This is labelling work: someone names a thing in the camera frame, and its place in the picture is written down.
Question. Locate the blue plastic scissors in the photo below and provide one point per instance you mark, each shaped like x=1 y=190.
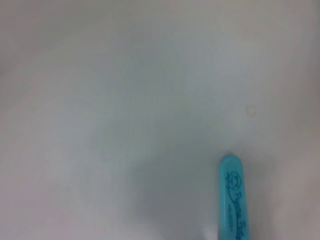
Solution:
x=233 y=200

